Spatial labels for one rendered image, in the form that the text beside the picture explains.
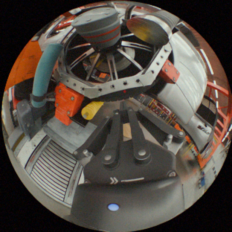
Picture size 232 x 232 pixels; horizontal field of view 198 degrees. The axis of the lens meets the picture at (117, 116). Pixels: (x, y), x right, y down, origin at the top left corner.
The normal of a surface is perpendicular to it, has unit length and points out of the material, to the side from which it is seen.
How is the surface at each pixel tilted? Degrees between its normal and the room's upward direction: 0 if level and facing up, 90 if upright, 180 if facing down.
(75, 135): 0
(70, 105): 90
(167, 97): 90
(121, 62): 90
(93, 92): 90
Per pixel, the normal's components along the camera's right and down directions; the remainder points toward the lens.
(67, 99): -0.04, 0.43
